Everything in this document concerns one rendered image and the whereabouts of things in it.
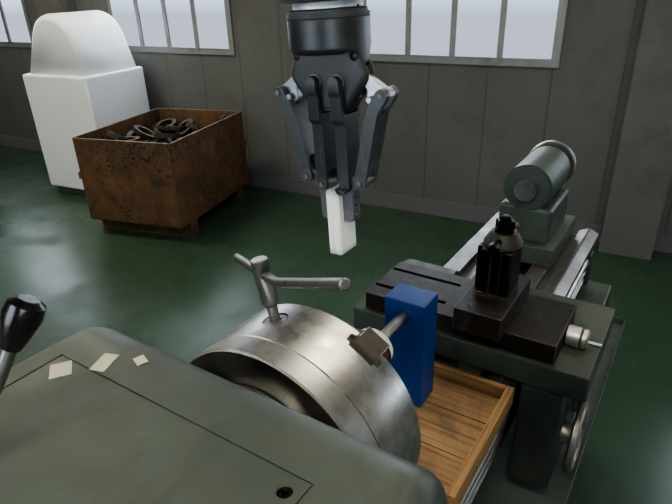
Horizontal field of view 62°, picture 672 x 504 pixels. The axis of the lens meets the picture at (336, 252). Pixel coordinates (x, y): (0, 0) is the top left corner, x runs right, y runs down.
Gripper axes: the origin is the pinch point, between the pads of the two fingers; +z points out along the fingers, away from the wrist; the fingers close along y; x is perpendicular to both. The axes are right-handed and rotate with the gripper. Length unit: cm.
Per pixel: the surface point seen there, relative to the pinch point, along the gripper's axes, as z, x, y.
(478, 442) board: 50, -27, -7
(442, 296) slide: 43, -59, 14
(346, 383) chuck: 19.6, 2.0, -0.5
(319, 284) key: 3.3, 8.0, -2.4
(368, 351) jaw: 19.7, -4.9, 0.5
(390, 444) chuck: 27.1, 1.2, -5.6
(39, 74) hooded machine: 21, -214, 425
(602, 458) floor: 141, -135, -19
